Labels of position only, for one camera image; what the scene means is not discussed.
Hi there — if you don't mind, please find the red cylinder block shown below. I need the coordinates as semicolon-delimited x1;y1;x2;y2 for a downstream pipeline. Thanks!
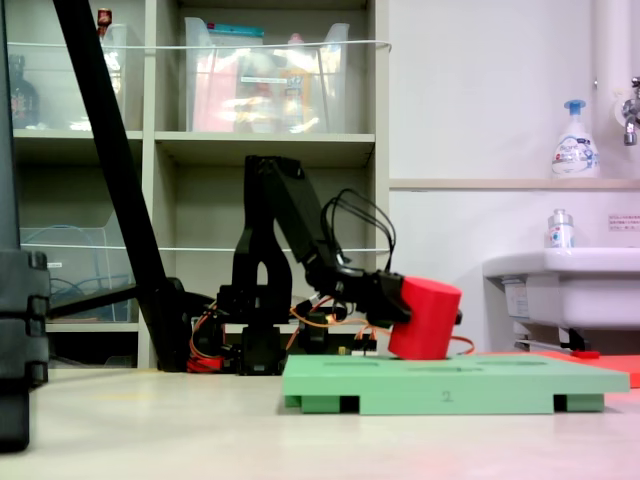
387;275;462;362

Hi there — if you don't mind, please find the green shape-hole board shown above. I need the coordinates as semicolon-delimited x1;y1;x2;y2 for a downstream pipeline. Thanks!
282;353;631;416

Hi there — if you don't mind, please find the small clear sanitizer bottle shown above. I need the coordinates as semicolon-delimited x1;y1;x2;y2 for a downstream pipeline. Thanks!
544;208;575;250

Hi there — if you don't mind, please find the white sink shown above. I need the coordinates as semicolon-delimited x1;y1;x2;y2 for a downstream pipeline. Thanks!
482;246;640;351

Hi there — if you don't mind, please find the white soap pump bottle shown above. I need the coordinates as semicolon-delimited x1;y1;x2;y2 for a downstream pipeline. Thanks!
551;98;601;180

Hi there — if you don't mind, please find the large clear storage bin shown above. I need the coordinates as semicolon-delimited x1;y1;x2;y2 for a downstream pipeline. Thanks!
183;17;351;135

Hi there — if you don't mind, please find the bottle with pink cap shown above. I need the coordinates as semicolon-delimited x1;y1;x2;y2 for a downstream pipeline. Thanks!
279;32;322;134

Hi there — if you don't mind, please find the beige shelf unit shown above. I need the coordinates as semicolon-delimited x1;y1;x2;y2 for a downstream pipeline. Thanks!
0;0;391;370

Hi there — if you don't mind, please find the teal-topped pouch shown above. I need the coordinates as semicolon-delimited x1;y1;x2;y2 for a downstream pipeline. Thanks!
207;22;265;134

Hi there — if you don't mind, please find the clear bin with bottles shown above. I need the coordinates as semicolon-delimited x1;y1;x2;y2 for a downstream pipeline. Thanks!
7;22;130;132

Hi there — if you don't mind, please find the dark glass bottle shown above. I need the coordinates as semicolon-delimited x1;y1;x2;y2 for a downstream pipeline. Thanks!
8;54;41;130

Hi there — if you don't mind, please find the orange wire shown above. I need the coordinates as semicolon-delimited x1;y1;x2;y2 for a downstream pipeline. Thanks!
287;302;476;357

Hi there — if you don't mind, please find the black servo cable loop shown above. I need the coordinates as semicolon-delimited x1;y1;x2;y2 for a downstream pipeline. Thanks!
322;188;398;275

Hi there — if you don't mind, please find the wall label with red text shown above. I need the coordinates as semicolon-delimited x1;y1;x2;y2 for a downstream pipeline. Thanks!
607;213;640;233

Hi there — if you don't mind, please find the clear bin with blue cables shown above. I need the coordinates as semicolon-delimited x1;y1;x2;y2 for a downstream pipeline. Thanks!
19;209;140;324

